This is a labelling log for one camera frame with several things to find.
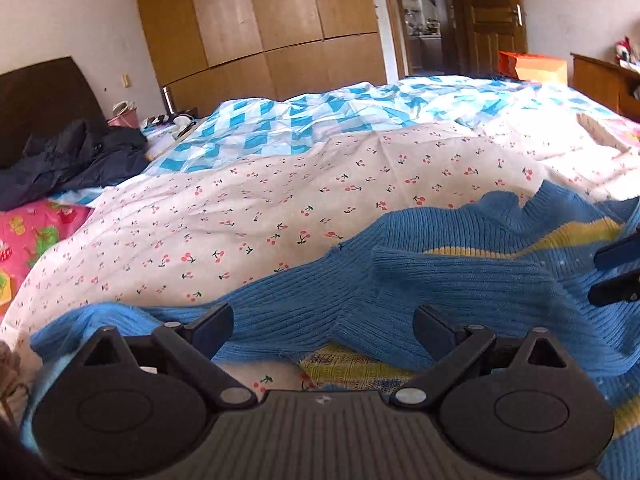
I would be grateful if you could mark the cherry print blanket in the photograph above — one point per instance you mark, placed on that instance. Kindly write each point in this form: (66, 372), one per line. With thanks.
(225, 210)

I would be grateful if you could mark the metal thermos bottle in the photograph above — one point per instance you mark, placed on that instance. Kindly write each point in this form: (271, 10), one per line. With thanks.
(168, 100)

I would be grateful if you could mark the brown wooden door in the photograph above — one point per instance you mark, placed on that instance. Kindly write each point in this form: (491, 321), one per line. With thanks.
(492, 20)

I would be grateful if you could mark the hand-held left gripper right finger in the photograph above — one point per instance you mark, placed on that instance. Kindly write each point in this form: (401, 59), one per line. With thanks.
(432, 330)

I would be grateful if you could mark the yellow checked cloth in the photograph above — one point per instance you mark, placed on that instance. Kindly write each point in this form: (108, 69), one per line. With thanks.
(350, 367)

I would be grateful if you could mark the blue checked quilt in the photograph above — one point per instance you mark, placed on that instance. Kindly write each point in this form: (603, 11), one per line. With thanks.
(280, 130)

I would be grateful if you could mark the dark jacket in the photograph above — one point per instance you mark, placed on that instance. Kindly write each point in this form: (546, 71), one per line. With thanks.
(75, 160)

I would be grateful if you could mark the dark brown headboard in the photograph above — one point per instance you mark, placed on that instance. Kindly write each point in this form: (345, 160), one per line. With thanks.
(45, 95)

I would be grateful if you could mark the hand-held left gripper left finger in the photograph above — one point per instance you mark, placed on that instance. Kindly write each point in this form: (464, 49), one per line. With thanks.
(212, 330)

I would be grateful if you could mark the brown tasselled cloth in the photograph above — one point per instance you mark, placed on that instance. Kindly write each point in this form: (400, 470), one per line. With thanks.
(10, 375)

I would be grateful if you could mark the teal fuzzy garment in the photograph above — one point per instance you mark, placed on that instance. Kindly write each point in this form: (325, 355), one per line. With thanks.
(37, 375)

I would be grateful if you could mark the wooden dresser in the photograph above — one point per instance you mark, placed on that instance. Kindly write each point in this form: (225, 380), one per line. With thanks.
(600, 82)

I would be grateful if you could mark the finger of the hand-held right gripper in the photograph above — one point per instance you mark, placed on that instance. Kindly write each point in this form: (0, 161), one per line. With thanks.
(620, 255)
(617, 287)

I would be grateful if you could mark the red and white toy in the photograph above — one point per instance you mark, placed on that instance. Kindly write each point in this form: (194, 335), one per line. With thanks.
(625, 52)

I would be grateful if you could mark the pink printed bed sheet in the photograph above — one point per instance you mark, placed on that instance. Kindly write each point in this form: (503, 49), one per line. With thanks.
(30, 240)

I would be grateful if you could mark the wooden wardrobe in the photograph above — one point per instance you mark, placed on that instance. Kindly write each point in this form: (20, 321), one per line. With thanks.
(280, 10)

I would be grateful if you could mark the orange bag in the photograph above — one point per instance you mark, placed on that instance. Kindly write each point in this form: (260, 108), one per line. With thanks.
(532, 67)

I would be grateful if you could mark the blue knit sweater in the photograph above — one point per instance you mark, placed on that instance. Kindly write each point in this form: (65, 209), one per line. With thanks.
(450, 280)

